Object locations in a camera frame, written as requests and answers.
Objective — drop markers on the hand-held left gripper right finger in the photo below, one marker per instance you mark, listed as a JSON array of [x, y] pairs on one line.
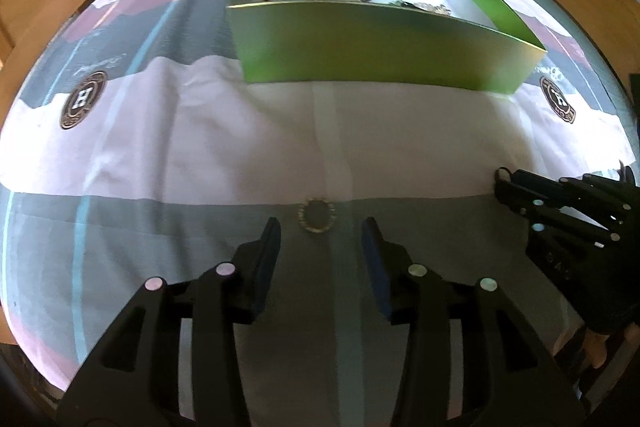
[[375, 267]]

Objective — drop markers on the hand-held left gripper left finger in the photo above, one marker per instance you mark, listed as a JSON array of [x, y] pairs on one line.
[[267, 267]]

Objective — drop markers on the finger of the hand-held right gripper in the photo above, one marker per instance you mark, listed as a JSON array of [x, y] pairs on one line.
[[520, 199], [600, 192]]

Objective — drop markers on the green cardboard box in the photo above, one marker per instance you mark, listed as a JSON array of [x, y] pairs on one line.
[[375, 47]]

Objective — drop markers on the person's right hand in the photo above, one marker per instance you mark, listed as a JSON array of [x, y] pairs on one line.
[[595, 349]]

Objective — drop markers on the printed bed sheet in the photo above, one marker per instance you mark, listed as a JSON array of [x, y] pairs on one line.
[[175, 147]]

